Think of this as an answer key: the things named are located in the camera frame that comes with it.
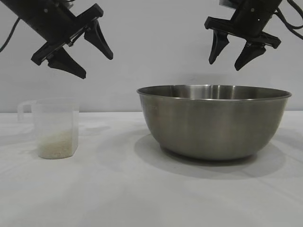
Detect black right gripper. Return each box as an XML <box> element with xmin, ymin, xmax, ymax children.
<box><xmin>204</xmin><ymin>0</ymin><xmax>282</xmax><ymax>71</ymax></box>

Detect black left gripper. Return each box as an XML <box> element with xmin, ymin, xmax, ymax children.
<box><xmin>4</xmin><ymin>0</ymin><xmax>114</xmax><ymax>80</ymax></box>

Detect translucent plastic measuring cup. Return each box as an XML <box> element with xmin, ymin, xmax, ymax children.
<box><xmin>18</xmin><ymin>98</ymin><xmax>80</xmax><ymax>159</ymax></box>

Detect stainless steel mixing bowl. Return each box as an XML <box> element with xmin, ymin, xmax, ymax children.
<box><xmin>136</xmin><ymin>84</ymin><xmax>293</xmax><ymax>161</ymax></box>

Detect white rice grains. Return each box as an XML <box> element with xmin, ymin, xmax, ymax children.
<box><xmin>39</xmin><ymin>130</ymin><xmax>78</xmax><ymax>158</ymax></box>

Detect grey right wrist camera bracket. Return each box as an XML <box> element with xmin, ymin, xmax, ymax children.
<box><xmin>219</xmin><ymin>0</ymin><xmax>239</xmax><ymax>9</ymax></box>

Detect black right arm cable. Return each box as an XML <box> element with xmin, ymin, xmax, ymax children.
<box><xmin>285</xmin><ymin>0</ymin><xmax>303</xmax><ymax>8</ymax></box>
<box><xmin>274</xmin><ymin>9</ymin><xmax>303</xmax><ymax>40</ymax></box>

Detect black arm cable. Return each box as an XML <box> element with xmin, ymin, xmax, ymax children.
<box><xmin>0</xmin><ymin>17</ymin><xmax>21</xmax><ymax>52</ymax></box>
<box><xmin>285</xmin><ymin>0</ymin><xmax>303</xmax><ymax>8</ymax></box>
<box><xmin>274</xmin><ymin>9</ymin><xmax>303</xmax><ymax>40</ymax></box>

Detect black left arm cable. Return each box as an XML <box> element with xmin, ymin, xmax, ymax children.
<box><xmin>0</xmin><ymin>17</ymin><xmax>21</xmax><ymax>52</ymax></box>

